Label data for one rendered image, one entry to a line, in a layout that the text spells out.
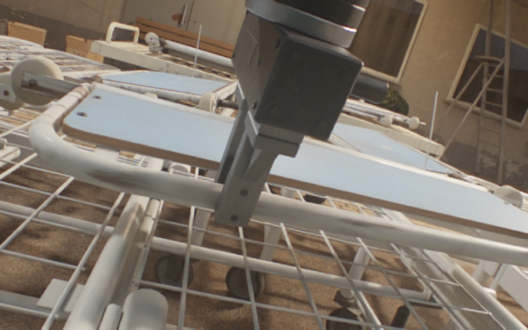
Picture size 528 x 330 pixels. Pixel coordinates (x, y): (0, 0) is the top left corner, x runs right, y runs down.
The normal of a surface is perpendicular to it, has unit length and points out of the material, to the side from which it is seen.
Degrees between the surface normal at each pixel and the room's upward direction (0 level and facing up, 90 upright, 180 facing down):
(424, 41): 90
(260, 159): 131
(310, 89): 101
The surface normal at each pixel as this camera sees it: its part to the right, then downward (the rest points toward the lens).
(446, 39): 0.11, 0.32
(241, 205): 0.15, 0.51
